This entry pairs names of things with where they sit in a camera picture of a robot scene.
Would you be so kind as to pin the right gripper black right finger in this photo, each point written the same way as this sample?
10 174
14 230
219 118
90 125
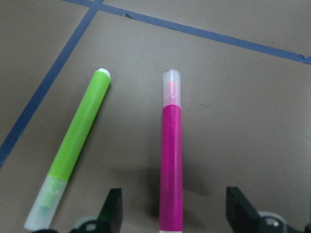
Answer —
244 218

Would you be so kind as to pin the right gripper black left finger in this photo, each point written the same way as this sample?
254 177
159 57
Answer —
110 217

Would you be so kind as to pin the pink highlighter pen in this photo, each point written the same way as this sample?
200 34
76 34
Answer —
171 181

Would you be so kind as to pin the green highlighter pen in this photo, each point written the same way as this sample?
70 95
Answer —
54 185

